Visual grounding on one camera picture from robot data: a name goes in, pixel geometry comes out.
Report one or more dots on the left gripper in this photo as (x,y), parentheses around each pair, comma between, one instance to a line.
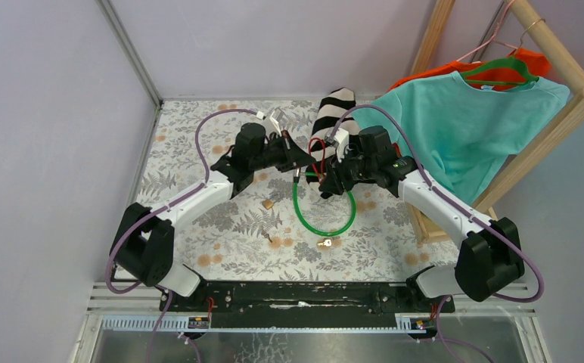
(293,156)

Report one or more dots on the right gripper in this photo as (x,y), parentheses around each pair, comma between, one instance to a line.
(330,184)

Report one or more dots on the green cable lock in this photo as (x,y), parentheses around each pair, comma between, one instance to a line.
(307,225)

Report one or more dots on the red cable lock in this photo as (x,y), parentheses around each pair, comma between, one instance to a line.
(318,169)

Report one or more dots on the brass padlock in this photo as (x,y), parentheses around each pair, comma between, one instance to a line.
(270,201)

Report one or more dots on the cable lock keys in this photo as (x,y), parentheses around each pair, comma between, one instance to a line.
(325,243)

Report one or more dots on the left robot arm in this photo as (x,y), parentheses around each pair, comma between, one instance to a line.
(145,240)

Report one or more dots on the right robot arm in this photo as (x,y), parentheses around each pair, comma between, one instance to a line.
(486,261)

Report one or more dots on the black white striped cloth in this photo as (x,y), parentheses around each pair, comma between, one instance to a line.
(330,110)

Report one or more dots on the teal t-shirt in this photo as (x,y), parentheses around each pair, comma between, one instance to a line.
(462,135)

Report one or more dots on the green hanger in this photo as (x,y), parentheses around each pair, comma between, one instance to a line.
(506,71)

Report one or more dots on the pink hanger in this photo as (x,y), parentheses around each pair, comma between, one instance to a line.
(490,35)

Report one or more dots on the orange t-shirt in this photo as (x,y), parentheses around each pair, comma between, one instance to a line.
(537,63)

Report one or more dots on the wooden clothes rack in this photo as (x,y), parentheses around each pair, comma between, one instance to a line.
(564,70)

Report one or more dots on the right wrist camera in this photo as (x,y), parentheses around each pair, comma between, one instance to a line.
(339,140)

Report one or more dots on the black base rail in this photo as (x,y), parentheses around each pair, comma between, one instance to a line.
(307,305)

